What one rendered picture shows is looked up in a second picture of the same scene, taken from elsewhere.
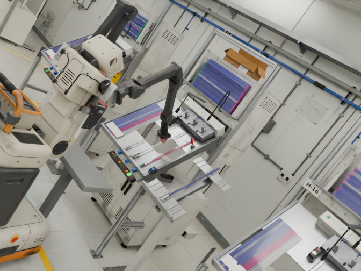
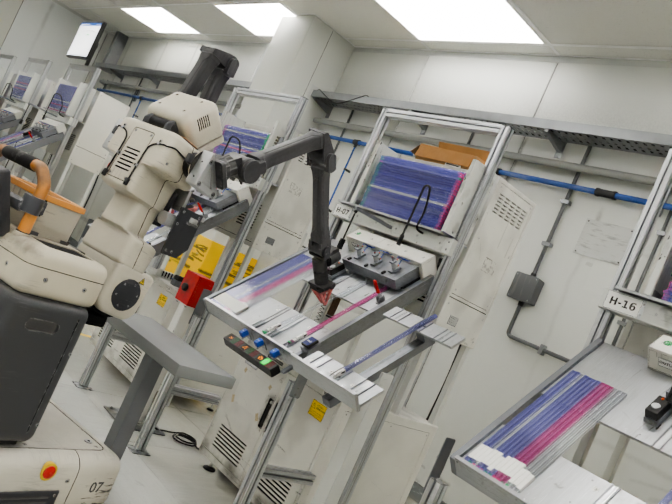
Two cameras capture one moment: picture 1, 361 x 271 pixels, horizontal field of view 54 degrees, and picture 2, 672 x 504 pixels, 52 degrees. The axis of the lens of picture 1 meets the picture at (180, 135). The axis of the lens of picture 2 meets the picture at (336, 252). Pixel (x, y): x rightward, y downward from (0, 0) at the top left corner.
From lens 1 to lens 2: 0.67 m
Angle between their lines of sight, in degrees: 17
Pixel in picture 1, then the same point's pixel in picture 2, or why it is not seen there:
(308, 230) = (636, 379)
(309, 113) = (602, 247)
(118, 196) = (255, 441)
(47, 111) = (96, 232)
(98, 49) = (176, 106)
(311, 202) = (632, 345)
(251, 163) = (515, 371)
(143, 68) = (273, 223)
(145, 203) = (308, 435)
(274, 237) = (569, 402)
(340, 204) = not seen: outside the picture
